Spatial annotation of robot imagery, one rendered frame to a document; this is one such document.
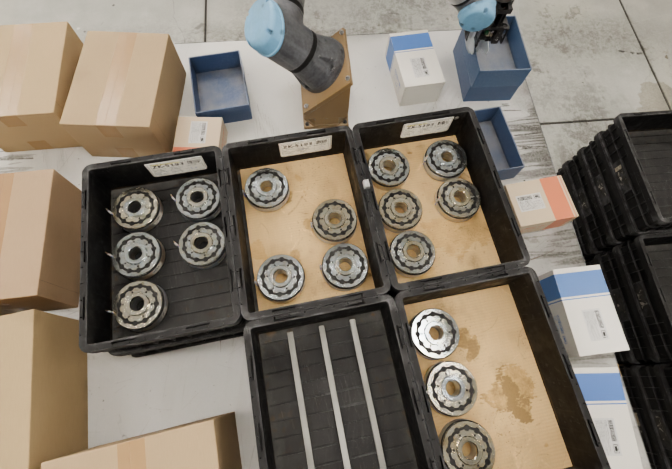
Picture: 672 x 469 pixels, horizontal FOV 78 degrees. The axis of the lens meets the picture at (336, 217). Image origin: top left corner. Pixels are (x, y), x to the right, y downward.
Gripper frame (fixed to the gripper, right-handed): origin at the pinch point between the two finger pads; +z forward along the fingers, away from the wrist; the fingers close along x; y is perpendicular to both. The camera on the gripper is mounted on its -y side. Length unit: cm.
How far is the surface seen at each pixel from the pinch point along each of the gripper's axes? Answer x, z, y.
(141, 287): -86, -4, 65
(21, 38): -124, -4, -5
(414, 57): -16.2, 3.4, -0.1
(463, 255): -15, -1, 62
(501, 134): 7.4, 9.6, 23.7
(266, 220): -60, -1, 50
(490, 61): 7.2, 5.0, 1.0
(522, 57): 14.3, 0.6, 3.9
